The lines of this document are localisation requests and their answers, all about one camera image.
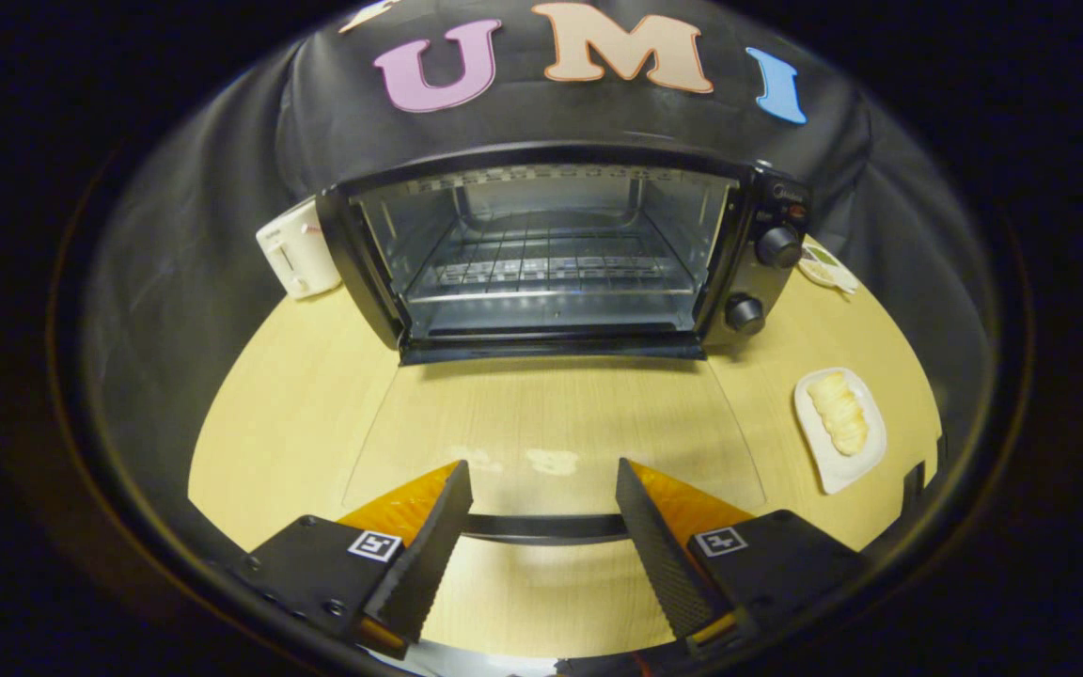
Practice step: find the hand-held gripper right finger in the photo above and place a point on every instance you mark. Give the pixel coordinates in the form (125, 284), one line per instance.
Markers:
(654, 555)

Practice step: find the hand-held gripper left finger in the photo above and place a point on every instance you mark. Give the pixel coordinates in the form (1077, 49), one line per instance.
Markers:
(429, 555)

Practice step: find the pale yellow pastry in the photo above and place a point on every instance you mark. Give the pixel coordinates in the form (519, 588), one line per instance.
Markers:
(839, 412)

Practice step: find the black toaster oven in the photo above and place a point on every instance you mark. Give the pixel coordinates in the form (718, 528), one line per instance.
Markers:
(739, 282)

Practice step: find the white pop-up toaster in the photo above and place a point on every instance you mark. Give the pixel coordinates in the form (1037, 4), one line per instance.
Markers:
(297, 249)

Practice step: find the white rectangular plate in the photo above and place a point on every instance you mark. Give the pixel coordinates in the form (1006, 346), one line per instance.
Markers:
(847, 468)

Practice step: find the small white dish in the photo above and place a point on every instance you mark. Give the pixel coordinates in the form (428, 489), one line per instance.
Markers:
(825, 271)

